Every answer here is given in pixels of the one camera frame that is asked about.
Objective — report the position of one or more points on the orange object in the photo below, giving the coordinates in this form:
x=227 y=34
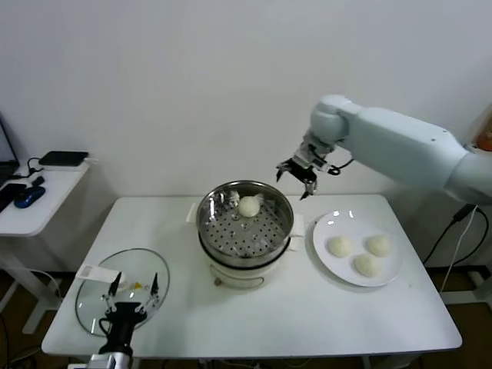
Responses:
x=485 y=134

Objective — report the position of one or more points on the black flat device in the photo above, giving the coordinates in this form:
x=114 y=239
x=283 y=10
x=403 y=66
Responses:
x=63 y=157

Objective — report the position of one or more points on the white electric cooker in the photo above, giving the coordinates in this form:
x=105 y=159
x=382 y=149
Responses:
x=238 y=278

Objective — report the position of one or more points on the small black adapter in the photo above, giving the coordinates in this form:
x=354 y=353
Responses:
x=37 y=181

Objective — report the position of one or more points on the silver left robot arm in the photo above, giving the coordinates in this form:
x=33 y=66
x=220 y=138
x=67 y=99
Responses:
x=111 y=361

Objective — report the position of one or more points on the white side table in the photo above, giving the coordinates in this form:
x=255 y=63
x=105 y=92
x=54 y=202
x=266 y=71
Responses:
x=50 y=207

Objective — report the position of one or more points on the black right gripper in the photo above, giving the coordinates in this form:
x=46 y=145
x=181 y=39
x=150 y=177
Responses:
x=301 y=171

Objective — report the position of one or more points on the white steamed baozi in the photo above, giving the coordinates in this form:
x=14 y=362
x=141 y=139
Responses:
x=249 y=207
x=339 y=246
x=378 y=246
x=367 y=266

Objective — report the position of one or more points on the black smartphone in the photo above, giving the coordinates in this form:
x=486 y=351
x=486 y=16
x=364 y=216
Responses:
x=8 y=195

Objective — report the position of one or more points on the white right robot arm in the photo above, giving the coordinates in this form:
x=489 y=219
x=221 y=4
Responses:
x=384 y=134

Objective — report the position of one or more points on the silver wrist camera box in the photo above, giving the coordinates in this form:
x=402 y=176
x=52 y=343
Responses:
x=313 y=155

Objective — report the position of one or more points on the perforated steel steamer basket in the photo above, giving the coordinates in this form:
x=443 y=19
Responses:
x=246 y=234

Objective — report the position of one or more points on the white round plate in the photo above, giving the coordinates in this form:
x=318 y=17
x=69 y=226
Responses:
x=334 y=269

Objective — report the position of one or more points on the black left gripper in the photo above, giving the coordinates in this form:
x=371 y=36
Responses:
x=125 y=317

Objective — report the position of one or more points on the blue computer mouse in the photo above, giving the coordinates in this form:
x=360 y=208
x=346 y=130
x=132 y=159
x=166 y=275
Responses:
x=28 y=197

